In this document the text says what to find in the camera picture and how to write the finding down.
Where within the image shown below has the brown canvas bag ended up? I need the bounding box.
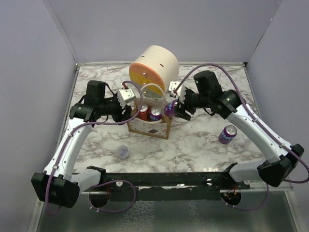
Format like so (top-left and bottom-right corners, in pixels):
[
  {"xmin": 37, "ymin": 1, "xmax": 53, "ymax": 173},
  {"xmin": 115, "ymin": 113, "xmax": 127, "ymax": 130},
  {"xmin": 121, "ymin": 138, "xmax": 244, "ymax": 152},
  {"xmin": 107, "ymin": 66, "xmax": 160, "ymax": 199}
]
[{"xmin": 127, "ymin": 84, "xmax": 172, "ymax": 140}]

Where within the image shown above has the small clear plastic cup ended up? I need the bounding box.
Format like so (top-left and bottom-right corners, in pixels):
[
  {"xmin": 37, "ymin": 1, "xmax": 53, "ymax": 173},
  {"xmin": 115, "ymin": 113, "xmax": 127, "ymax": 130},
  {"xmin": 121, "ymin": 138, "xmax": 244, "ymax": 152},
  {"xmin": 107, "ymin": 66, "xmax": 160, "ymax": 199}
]
[{"xmin": 116, "ymin": 145, "xmax": 129, "ymax": 160}]

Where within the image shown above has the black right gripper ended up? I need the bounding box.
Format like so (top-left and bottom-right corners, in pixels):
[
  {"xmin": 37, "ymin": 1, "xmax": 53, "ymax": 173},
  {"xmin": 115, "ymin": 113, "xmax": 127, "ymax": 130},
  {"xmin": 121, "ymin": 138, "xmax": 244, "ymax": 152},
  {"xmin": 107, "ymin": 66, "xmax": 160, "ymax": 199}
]
[{"xmin": 173, "ymin": 88, "xmax": 211, "ymax": 120}]

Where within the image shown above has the purple soda can front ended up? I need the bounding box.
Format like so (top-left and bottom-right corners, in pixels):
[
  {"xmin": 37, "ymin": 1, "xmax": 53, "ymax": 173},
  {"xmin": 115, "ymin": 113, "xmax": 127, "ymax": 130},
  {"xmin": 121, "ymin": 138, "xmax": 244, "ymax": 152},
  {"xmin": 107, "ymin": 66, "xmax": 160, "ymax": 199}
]
[{"xmin": 164, "ymin": 99, "xmax": 178, "ymax": 117}]

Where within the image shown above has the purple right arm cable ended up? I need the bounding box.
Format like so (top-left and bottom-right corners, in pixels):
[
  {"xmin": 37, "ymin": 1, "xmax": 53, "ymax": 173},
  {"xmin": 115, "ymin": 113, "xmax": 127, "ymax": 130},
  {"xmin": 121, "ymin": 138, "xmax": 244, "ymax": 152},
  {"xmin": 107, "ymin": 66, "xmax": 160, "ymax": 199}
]
[{"xmin": 175, "ymin": 63, "xmax": 309, "ymax": 212}]

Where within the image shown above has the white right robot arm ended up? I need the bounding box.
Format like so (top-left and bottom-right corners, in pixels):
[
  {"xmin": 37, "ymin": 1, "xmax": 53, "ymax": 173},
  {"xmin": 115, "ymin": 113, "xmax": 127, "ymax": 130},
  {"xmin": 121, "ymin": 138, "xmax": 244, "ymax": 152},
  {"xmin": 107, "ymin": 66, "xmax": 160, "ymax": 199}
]
[{"xmin": 169, "ymin": 71, "xmax": 304, "ymax": 189}]

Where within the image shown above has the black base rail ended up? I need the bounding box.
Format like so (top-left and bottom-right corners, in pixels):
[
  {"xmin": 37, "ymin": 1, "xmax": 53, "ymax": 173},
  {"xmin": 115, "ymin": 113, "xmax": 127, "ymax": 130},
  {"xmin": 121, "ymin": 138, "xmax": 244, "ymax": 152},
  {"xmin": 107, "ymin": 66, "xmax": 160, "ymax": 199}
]
[{"xmin": 87, "ymin": 166, "xmax": 250, "ymax": 202}]

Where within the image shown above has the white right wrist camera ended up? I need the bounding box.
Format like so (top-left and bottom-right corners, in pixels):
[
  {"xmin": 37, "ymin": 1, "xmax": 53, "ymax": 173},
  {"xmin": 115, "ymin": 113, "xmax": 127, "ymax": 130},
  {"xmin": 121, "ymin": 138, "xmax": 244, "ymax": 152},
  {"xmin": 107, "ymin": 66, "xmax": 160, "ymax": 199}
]
[{"xmin": 168, "ymin": 81, "xmax": 185, "ymax": 98}]

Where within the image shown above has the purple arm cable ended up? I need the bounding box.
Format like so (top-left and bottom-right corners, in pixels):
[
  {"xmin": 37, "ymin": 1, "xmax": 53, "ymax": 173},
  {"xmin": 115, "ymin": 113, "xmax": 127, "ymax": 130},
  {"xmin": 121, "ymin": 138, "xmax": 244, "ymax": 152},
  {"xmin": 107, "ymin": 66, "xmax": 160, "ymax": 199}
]
[
  {"xmin": 45, "ymin": 81, "xmax": 145, "ymax": 216},
  {"xmin": 175, "ymin": 63, "xmax": 309, "ymax": 212}
]

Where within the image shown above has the cream cylindrical drawer cabinet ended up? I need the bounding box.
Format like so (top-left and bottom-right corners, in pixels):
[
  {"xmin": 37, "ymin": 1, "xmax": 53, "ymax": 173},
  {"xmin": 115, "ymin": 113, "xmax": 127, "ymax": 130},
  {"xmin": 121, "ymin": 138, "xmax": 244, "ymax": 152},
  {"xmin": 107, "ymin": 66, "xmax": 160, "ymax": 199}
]
[{"xmin": 129, "ymin": 45, "xmax": 180, "ymax": 92}]

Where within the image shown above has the purple soda can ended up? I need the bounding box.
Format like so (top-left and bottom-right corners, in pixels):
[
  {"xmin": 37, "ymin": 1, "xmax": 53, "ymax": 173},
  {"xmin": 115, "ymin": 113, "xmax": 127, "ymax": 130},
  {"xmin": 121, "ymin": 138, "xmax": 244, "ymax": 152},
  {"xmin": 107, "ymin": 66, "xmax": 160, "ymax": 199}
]
[
  {"xmin": 164, "ymin": 99, "xmax": 178, "ymax": 117},
  {"xmin": 218, "ymin": 125, "xmax": 237, "ymax": 145},
  {"xmin": 149, "ymin": 106, "xmax": 162, "ymax": 121}
]

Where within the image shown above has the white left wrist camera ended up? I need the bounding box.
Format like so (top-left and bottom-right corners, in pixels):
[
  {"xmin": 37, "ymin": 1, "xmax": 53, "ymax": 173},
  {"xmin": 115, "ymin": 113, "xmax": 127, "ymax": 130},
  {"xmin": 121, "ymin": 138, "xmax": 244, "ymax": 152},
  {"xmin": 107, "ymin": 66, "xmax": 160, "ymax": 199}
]
[{"xmin": 117, "ymin": 88, "xmax": 136, "ymax": 109}]

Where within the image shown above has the red soda can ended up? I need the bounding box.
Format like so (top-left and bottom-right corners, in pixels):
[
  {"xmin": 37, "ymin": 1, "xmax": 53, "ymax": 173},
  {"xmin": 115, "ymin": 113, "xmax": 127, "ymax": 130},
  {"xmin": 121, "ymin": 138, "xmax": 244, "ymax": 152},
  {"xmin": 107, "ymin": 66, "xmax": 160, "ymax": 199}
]
[{"xmin": 138, "ymin": 103, "xmax": 150, "ymax": 121}]

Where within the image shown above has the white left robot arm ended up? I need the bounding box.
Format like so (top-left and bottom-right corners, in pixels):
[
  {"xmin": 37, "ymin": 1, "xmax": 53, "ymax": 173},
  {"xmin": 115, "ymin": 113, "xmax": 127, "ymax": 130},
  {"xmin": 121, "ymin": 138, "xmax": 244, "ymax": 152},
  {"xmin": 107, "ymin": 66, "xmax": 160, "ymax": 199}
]
[{"xmin": 31, "ymin": 81, "xmax": 136, "ymax": 208}]

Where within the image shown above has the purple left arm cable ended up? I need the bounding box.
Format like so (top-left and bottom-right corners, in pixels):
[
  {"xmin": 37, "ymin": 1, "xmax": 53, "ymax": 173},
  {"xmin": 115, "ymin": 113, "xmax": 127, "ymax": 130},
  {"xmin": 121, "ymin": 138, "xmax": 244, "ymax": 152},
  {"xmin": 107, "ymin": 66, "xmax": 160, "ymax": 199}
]
[{"xmin": 45, "ymin": 81, "xmax": 145, "ymax": 216}]

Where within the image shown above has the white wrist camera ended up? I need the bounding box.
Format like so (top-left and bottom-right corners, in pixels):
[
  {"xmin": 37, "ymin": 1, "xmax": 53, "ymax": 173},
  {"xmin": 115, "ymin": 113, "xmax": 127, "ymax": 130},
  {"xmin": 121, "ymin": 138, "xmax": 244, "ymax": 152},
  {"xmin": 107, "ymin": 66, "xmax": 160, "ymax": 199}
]
[
  {"xmin": 168, "ymin": 81, "xmax": 185, "ymax": 98},
  {"xmin": 117, "ymin": 88, "xmax": 136, "ymax": 109}
]

